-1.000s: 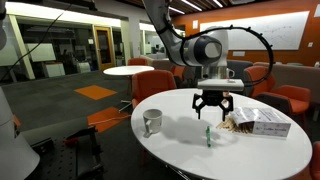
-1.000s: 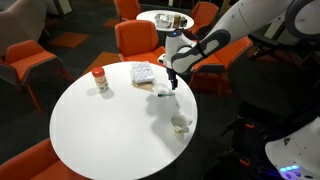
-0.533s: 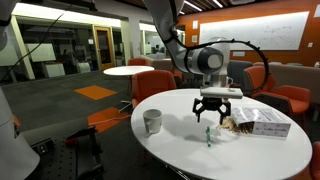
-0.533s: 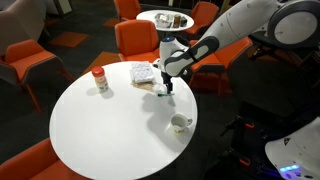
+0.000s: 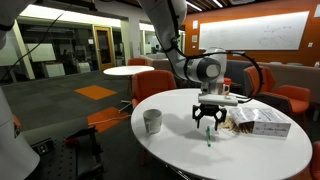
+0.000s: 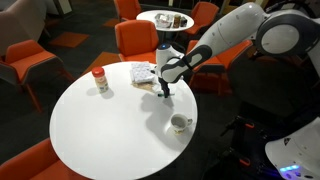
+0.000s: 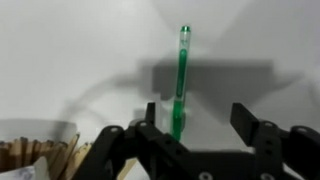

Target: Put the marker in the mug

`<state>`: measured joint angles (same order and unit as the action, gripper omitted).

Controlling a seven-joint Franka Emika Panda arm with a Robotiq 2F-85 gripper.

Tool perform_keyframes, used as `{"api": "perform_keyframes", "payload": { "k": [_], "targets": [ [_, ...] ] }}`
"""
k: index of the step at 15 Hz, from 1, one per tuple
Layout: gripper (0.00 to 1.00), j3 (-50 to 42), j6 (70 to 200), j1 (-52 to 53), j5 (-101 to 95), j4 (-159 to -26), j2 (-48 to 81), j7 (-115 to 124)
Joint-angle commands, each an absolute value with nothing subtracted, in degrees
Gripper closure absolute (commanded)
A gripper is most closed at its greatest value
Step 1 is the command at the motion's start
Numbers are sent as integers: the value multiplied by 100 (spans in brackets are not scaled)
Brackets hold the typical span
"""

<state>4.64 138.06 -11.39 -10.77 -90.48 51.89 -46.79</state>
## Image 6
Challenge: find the white ceramic mug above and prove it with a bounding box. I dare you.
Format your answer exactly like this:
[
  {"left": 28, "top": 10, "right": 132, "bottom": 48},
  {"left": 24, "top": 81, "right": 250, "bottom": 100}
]
[{"left": 170, "top": 113, "right": 194, "bottom": 136}]

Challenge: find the brown jar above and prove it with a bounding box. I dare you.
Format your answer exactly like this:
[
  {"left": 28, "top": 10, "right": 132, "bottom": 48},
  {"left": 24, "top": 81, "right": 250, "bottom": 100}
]
[{"left": 172, "top": 13, "right": 182, "bottom": 29}]

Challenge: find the black robot cart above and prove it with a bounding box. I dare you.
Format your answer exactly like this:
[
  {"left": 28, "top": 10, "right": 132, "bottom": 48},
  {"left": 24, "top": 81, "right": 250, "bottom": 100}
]
[{"left": 203, "top": 99, "right": 320, "bottom": 180}]

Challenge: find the clear napkin container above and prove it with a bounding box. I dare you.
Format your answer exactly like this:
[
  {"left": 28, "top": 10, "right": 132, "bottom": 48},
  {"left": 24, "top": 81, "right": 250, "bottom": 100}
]
[{"left": 154, "top": 12, "right": 174, "bottom": 29}]

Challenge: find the small round white table with items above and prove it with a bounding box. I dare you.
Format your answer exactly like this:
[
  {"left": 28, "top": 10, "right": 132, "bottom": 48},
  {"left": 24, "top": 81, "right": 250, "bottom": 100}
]
[{"left": 135, "top": 9, "right": 195, "bottom": 41}]

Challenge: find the creamer jar with red lid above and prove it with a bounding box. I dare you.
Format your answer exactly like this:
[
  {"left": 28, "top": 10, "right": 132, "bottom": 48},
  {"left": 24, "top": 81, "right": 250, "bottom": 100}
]
[{"left": 91, "top": 66, "right": 110, "bottom": 94}]

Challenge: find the orange armchair with grey shell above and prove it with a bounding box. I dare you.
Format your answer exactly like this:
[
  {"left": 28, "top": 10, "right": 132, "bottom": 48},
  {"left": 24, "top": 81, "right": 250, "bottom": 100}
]
[{"left": 0, "top": 39, "right": 76, "bottom": 114}]

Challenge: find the pile of wooden stirrers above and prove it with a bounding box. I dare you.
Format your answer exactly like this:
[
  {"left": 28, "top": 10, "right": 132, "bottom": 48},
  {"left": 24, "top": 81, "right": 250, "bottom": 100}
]
[{"left": 131, "top": 80, "right": 158, "bottom": 94}]

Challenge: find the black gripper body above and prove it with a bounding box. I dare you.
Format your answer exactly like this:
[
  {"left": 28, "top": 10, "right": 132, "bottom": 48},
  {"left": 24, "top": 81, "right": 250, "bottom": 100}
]
[{"left": 156, "top": 75, "right": 171, "bottom": 91}]

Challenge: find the beige sofa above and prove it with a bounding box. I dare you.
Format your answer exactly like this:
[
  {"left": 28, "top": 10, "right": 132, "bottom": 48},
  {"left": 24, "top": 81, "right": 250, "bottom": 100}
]
[{"left": 0, "top": 0, "right": 48, "bottom": 56}]

